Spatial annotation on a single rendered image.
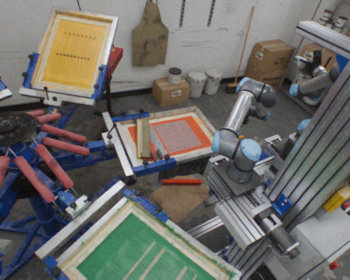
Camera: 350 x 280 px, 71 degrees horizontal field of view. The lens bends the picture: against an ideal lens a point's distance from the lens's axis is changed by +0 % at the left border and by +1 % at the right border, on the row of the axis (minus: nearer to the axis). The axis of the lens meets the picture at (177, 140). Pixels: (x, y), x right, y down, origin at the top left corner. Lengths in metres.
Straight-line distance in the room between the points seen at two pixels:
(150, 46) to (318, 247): 3.18
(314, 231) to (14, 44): 3.44
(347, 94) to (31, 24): 3.18
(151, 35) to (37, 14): 1.38
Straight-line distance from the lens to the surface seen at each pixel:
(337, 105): 1.17
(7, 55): 3.68
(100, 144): 1.84
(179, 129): 2.12
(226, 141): 1.33
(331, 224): 1.59
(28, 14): 3.49
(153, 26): 3.71
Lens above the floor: 2.33
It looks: 43 degrees down
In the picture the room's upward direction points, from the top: 10 degrees clockwise
